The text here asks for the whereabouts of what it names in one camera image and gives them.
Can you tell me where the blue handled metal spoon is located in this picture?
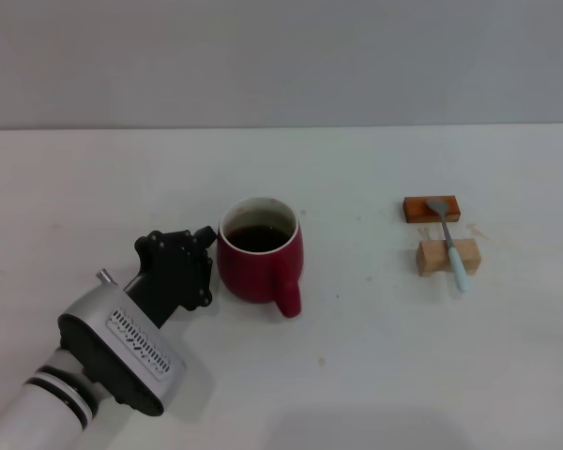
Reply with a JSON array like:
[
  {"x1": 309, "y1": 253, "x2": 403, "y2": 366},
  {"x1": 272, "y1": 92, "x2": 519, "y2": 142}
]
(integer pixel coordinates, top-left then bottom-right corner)
[{"x1": 425, "y1": 199, "x2": 473, "y2": 293}]

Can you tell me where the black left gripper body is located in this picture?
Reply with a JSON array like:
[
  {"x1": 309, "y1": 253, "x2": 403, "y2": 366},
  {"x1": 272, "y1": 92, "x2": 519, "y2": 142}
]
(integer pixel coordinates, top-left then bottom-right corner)
[{"x1": 121, "y1": 228, "x2": 216, "y2": 330}]

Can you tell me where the dark coffee liquid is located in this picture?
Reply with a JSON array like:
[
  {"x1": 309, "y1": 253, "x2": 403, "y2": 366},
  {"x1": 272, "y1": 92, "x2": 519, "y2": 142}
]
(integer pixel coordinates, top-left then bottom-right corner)
[{"x1": 225, "y1": 225, "x2": 290, "y2": 253}]

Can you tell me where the red ceramic cup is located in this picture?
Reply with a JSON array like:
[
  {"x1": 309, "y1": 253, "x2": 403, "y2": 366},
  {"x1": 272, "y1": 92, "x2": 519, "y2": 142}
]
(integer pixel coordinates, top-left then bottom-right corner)
[{"x1": 215, "y1": 196, "x2": 306, "y2": 319}]

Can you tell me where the dark brown wooden block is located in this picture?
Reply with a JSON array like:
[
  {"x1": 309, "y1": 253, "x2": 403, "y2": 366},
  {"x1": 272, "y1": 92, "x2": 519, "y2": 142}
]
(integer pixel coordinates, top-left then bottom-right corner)
[{"x1": 402, "y1": 195, "x2": 462, "y2": 225}]

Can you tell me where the light wooden notched block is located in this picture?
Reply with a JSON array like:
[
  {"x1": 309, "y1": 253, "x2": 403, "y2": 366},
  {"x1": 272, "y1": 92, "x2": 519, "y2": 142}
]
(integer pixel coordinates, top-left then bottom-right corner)
[{"x1": 415, "y1": 237, "x2": 481, "y2": 278}]

